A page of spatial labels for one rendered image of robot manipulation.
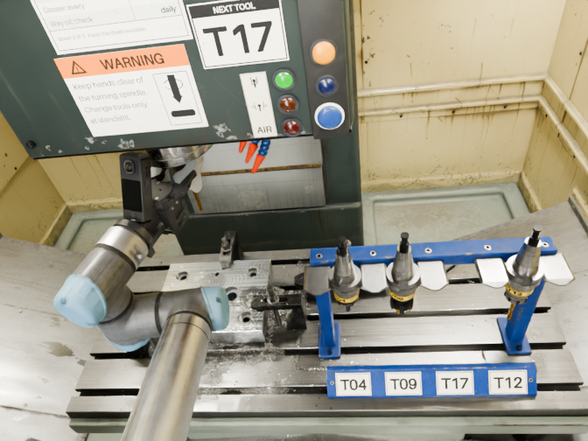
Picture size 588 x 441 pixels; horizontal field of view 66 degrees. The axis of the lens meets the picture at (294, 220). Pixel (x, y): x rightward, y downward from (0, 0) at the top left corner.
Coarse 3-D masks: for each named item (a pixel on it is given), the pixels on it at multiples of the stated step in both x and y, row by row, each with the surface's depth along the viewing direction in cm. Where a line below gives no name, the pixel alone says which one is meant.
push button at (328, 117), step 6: (324, 108) 54; (330, 108) 54; (336, 108) 54; (318, 114) 54; (324, 114) 54; (330, 114) 54; (336, 114) 54; (318, 120) 55; (324, 120) 55; (330, 120) 55; (336, 120) 55; (324, 126) 55; (330, 126) 55; (336, 126) 55
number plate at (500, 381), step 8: (488, 376) 98; (496, 376) 98; (504, 376) 97; (512, 376) 97; (520, 376) 97; (496, 384) 98; (504, 384) 98; (512, 384) 97; (520, 384) 97; (496, 392) 98; (504, 392) 98; (512, 392) 97; (520, 392) 97
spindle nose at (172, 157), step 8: (144, 152) 77; (152, 152) 76; (160, 152) 76; (168, 152) 76; (176, 152) 76; (184, 152) 77; (192, 152) 78; (200, 152) 79; (152, 160) 77; (160, 160) 77; (168, 160) 77; (176, 160) 78; (184, 160) 78; (192, 160) 79
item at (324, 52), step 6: (324, 42) 48; (318, 48) 49; (324, 48) 49; (330, 48) 49; (312, 54) 49; (318, 54) 49; (324, 54) 49; (330, 54) 49; (318, 60) 50; (324, 60) 50; (330, 60) 50
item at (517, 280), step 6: (510, 258) 85; (510, 264) 84; (540, 264) 83; (510, 270) 83; (540, 270) 82; (510, 276) 83; (516, 276) 82; (522, 276) 82; (528, 276) 82; (534, 276) 82; (540, 276) 81; (516, 282) 83; (522, 282) 83; (528, 282) 83; (534, 282) 82; (540, 282) 83
